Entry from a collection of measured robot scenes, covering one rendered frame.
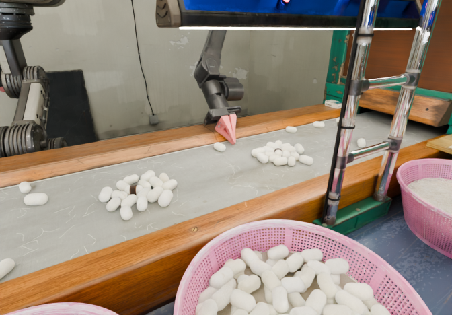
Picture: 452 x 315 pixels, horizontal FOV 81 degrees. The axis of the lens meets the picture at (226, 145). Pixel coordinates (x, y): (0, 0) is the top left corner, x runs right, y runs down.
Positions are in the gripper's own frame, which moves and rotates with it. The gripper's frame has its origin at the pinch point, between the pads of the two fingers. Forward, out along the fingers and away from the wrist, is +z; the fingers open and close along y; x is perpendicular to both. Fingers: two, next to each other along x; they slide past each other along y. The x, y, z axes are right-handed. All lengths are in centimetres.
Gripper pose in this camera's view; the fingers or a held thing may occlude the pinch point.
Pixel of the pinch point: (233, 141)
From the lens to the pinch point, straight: 73.7
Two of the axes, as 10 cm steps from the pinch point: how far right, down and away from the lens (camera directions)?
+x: -3.2, 4.7, 8.2
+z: 3.5, 8.7, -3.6
